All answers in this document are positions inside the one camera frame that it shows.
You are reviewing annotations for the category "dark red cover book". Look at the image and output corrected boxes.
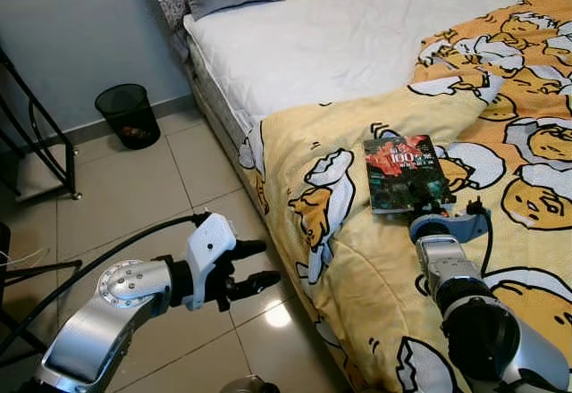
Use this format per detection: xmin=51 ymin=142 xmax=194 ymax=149
xmin=364 ymin=134 xmax=455 ymax=215

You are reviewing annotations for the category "yellow cartoon egg blanket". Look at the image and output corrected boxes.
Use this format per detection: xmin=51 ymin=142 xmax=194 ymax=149
xmin=237 ymin=0 xmax=572 ymax=393

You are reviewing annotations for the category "grey quilted mattress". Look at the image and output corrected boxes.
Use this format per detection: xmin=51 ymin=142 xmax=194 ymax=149
xmin=183 ymin=18 xmax=265 ymax=175

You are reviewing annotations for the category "black mesh trash bin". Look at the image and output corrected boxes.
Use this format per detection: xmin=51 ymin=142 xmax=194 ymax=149
xmin=95 ymin=83 xmax=162 ymax=151

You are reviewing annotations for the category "black metal stand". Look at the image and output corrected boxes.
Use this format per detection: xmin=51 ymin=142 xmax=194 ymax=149
xmin=0 ymin=223 xmax=83 ymax=280

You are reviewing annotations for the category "white quilted mattress cover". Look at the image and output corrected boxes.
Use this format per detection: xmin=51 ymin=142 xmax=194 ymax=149
xmin=183 ymin=0 xmax=524 ymax=133

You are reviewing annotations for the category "black metal rack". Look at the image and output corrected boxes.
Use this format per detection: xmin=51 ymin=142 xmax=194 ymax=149
xmin=0 ymin=49 xmax=81 ymax=202

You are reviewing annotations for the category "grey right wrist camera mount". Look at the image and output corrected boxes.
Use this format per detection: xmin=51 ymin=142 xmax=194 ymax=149
xmin=408 ymin=212 xmax=491 ymax=244

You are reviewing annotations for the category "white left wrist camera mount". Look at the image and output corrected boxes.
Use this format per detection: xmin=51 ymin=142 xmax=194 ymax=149
xmin=183 ymin=213 xmax=236 ymax=312

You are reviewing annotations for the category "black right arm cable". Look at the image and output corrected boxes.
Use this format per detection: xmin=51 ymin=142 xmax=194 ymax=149
xmin=465 ymin=196 xmax=498 ymax=278

